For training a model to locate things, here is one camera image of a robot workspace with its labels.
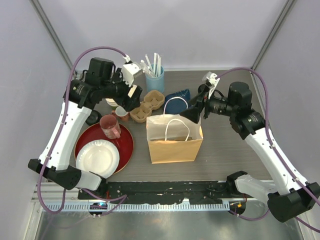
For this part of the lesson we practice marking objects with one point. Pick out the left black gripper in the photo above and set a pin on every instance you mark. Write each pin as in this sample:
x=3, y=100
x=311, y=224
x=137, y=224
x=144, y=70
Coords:
x=129, y=103

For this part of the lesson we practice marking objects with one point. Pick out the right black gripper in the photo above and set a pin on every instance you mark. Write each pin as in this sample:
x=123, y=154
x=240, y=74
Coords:
x=193, y=113

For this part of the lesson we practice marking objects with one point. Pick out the cardboard cup carrier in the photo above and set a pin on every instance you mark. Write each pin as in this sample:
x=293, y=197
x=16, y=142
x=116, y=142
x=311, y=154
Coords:
x=141, y=113
x=154, y=99

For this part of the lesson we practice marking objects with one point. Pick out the brown paper bag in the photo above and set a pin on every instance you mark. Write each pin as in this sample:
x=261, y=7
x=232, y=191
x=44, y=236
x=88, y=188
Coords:
x=172, y=138

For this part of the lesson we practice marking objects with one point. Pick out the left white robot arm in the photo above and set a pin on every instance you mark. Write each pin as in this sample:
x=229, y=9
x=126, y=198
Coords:
x=101, y=81

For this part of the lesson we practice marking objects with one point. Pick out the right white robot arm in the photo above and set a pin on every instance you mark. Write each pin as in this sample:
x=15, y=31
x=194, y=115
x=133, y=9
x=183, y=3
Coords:
x=291, y=193

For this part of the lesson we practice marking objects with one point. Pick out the green paper cup stack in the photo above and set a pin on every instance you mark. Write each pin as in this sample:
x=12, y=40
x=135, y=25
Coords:
x=111, y=102

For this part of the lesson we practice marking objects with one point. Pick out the blue plastic dish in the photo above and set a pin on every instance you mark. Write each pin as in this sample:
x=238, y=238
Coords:
x=175, y=102

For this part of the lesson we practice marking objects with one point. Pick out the blue straw holder cup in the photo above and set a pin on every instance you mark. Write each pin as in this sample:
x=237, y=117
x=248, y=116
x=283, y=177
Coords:
x=156, y=83

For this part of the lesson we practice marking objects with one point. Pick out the pink glass mug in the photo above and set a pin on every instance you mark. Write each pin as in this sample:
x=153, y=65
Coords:
x=110, y=126

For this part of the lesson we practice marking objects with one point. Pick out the red round tray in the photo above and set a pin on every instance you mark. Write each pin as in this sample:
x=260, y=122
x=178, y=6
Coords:
x=124, y=144

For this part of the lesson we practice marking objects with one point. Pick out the white paper plate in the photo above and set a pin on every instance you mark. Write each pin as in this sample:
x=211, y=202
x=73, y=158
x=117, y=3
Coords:
x=100, y=157

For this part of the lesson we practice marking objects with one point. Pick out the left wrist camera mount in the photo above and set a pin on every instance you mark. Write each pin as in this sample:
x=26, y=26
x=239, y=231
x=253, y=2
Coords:
x=130, y=70

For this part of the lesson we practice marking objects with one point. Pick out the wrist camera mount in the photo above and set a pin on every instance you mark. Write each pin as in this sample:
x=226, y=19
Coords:
x=210, y=80
x=130, y=70

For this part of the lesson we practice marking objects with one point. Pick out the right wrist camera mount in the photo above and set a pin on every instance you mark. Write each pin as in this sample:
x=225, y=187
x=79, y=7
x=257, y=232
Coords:
x=210, y=80

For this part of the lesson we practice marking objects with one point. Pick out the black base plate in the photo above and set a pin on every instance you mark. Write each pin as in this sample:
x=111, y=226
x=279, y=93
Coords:
x=170, y=192

